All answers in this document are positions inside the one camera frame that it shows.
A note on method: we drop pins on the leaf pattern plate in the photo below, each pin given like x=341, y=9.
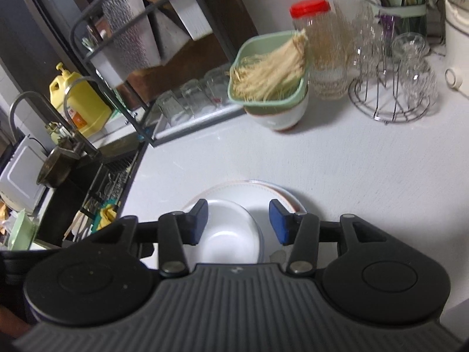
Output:
x=255, y=197

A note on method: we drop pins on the dry noodle bundle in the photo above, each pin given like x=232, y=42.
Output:
x=271, y=76

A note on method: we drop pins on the yellow cloth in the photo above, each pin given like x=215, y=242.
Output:
x=107, y=216

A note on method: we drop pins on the person's hand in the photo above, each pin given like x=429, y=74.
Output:
x=11, y=325

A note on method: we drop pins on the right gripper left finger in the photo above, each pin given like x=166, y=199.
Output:
x=113, y=272

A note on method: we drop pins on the white bowl under strainer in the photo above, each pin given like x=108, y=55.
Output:
x=280, y=121

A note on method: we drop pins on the upturned glass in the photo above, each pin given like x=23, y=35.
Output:
x=173, y=111
x=196, y=98
x=216, y=85

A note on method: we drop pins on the wooden cutting board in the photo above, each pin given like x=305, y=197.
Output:
x=195, y=58

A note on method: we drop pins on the green strainer basket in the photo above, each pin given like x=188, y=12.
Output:
x=263, y=44

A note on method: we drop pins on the middle upturned glass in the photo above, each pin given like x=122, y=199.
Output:
x=196, y=98

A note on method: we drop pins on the red lid glass jar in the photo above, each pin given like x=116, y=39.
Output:
x=329, y=42

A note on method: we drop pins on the wire glass cup rack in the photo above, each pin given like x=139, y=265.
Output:
x=393, y=81

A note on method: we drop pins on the dark metal pot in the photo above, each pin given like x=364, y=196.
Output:
x=57, y=167

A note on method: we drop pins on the right upturned glass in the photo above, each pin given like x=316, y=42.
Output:
x=216, y=85

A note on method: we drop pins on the white electric cooking pot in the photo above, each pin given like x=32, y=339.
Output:
x=456, y=40

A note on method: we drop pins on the left upturned glass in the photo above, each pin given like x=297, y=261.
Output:
x=173, y=111

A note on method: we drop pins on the small white bowl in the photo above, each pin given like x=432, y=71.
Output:
x=231, y=236

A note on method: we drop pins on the green utensil holder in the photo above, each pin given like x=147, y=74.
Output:
x=395, y=3

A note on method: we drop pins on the yellow detergent jug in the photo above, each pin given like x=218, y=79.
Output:
x=57, y=86

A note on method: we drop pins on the black dish rack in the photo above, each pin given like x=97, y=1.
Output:
x=113, y=38

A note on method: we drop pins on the black sink drain rack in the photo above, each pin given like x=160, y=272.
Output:
x=71, y=209

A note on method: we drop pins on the chrome gooseneck faucet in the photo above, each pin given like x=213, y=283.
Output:
x=84, y=108

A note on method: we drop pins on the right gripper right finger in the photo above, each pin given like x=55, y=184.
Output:
x=363, y=272

